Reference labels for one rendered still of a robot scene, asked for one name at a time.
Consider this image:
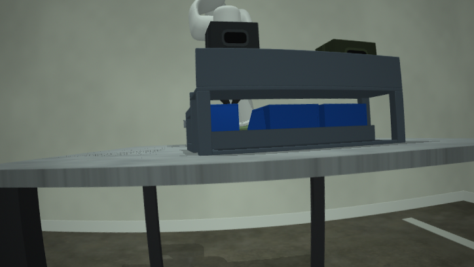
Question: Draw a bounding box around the dark grey shelf rack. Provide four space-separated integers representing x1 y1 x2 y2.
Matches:
183 48 405 156

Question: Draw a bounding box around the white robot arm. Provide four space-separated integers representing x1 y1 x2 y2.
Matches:
189 0 254 127

